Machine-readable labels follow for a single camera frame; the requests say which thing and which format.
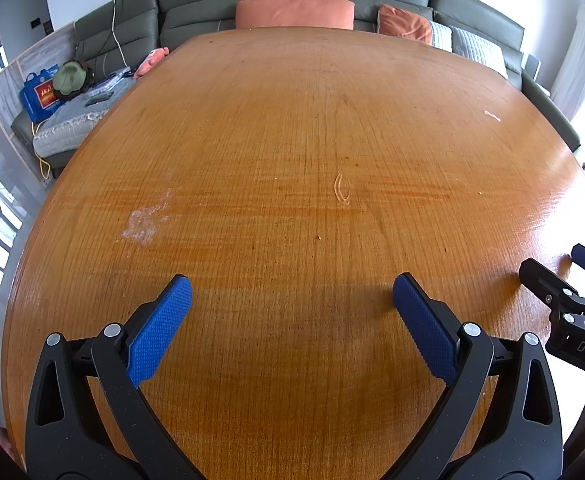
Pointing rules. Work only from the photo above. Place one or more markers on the black wall switch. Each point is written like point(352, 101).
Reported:
point(36, 23)

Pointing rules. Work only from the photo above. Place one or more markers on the grey patterned blanket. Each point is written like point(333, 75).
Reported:
point(72, 122)

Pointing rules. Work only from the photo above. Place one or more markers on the small orange cushion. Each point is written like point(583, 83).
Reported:
point(405, 22)

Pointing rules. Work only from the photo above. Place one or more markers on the white curtain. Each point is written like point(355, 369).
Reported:
point(580, 55)

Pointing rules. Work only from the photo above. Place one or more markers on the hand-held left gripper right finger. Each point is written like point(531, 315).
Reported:
point(425, 330)

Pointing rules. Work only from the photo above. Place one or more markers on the clear plastic packets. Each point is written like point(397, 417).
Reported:
point(112, 77)

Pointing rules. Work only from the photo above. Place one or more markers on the blue shopping bag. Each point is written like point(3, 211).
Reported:
point(40, 97)

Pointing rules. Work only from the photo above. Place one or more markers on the translucent rubber band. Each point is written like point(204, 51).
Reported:
point(339, 189)

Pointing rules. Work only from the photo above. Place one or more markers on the green sofa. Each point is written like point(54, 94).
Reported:
point(197, 5)

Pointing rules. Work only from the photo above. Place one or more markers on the large orange cushion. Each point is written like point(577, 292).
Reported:
point(292, 14)

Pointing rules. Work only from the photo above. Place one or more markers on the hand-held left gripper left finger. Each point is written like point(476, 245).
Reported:
point(160, 327)

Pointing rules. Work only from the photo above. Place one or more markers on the small white scrap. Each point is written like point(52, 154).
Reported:
point(492, 116)

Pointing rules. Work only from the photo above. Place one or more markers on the green hat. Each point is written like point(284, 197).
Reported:
point(71, 80)

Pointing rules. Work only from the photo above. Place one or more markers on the pink plush toy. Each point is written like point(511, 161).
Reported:
point(150, 62)

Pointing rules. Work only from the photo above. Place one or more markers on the grey quilted pillow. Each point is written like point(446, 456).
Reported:
point(441, 35)
point(477, 50)

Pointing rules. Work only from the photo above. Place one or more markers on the black phone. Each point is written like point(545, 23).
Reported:
point(98, 101)

